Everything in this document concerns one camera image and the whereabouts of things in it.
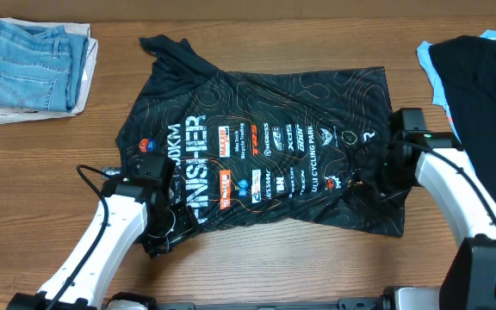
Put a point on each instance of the folded white cloth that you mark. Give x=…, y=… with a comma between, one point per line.
x=13, y=115

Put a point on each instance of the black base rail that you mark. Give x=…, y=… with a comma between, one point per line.
x=265, y=305

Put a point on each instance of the black cycling jersey orange lines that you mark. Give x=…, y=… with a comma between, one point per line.
x=253, y=148

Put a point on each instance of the folded blue jeans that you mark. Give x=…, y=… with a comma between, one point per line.
x=40, y=68

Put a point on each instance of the plain black t-shirt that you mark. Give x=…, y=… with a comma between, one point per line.
x=467, y=68

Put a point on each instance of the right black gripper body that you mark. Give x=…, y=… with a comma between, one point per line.
x=394, y=181

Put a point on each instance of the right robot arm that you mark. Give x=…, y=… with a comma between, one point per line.
x=418, y=157

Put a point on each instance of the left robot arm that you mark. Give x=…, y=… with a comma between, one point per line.
x=134, y=208

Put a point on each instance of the light blue t-shirt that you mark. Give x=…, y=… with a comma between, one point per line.
x=439, y=97

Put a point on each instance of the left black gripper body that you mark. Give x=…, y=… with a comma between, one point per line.
x=176, y=226

